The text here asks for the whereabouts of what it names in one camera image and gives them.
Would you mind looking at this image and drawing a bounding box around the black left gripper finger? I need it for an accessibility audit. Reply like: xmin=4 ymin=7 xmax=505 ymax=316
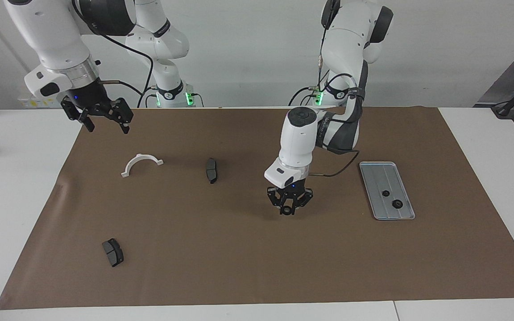
xmin=291 ymin=189 xmax=314 ymax=214
xmin=268 ymin=188 xmax=284 ymax=214

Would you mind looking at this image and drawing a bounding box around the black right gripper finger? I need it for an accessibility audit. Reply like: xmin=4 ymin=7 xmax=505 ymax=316
xmin=113 ymin=98 xmax=134 ymax=135
xmin=61 ymin=99 xmax=95 ymax=133

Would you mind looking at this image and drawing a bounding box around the silver metal tray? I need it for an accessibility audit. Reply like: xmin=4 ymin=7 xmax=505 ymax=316
xmin=359 ymin=161 xmax=416 ymax=221

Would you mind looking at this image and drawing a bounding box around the dark grey brake pad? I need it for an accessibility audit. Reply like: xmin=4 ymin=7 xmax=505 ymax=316
xmin=205 ymin=157 xmax=218 ymax=185
xmin=102 ymin=238 xmax=124 ymax=268

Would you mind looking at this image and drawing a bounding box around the brown paper mat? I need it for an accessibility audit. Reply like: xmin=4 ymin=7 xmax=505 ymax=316
xmin=0 ymin=106 xmax=514 ymax=310

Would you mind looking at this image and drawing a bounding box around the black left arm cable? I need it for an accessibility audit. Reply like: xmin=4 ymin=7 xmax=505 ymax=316
xmin=306 ymin=0 xmax=369 ymax=177

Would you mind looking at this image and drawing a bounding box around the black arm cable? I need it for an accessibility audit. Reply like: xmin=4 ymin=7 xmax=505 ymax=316
xmin=72 ymin=0 xmax=156 ymax=110
xmin=306 ymin=0 xmax=369 ymax=177

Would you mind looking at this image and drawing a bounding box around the white half-ring bracket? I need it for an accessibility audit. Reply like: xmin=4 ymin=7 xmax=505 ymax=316
xmin=120 ymin=153 xmax=164 ymax=178

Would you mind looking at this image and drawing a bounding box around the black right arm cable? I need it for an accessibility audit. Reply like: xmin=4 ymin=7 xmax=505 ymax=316
xmin=72 ymin=0 xmax=156 ymax=110

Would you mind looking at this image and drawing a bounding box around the black base cable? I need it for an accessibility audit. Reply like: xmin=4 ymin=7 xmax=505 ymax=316
xmin=288 ymin=66 xmax=331 ymax=107

